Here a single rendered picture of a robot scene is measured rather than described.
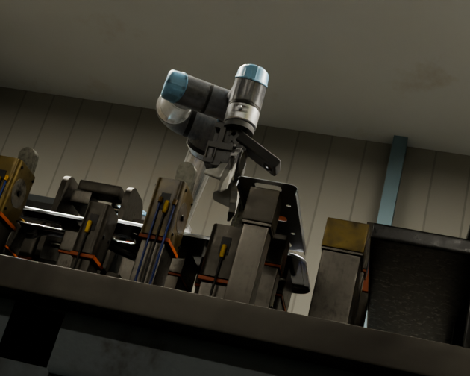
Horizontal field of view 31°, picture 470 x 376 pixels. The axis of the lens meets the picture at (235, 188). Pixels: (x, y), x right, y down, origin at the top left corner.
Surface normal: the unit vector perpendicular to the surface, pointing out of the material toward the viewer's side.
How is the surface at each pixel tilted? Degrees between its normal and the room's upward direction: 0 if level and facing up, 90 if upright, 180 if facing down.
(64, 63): 180
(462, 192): 90
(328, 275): 90
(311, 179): 90
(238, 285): 90
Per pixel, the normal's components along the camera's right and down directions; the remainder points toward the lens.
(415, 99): -0.25, 0.88
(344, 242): -0.13, -0.44
